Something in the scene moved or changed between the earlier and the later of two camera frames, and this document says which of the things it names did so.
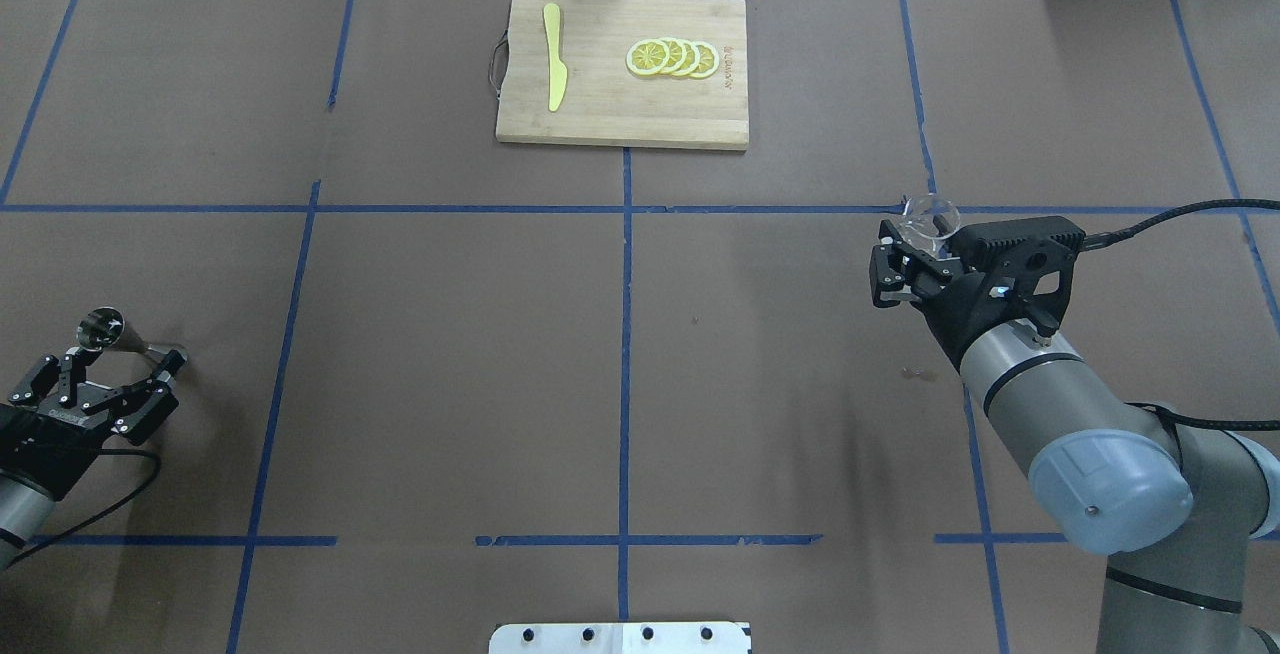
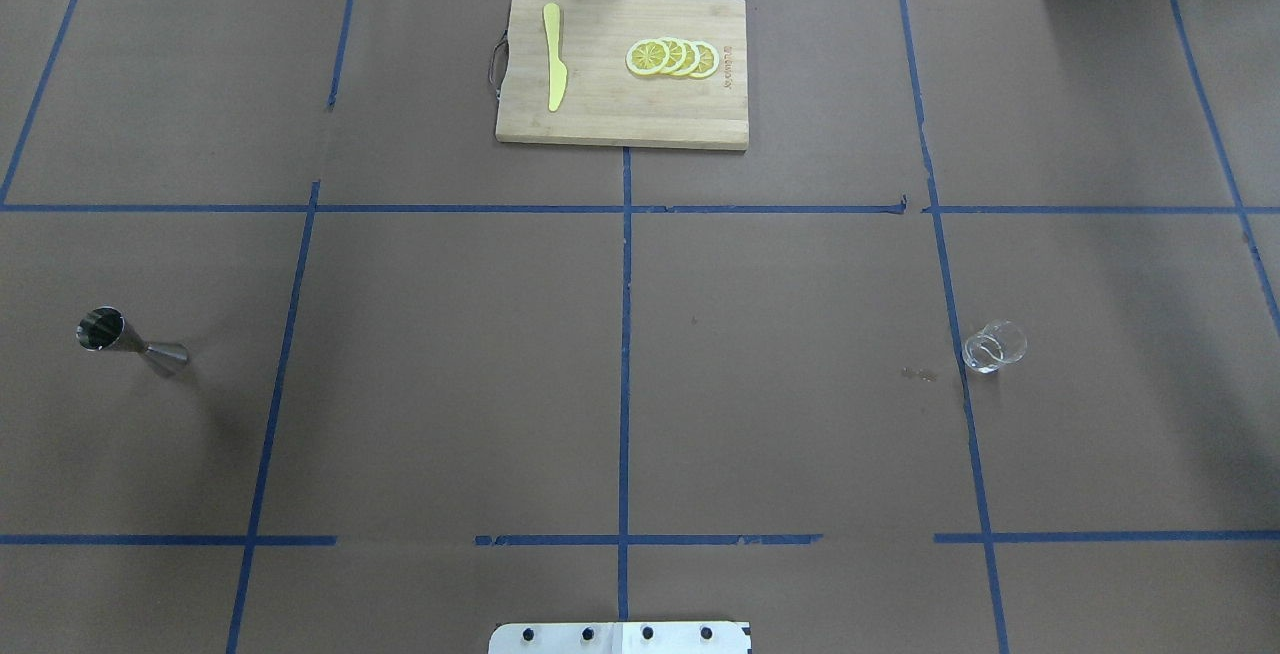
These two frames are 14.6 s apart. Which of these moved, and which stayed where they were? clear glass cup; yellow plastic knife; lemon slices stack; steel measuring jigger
Moved: clear glass cup
Stayed: steel measuring jigger; lemon slices stack; yellow plastic knife
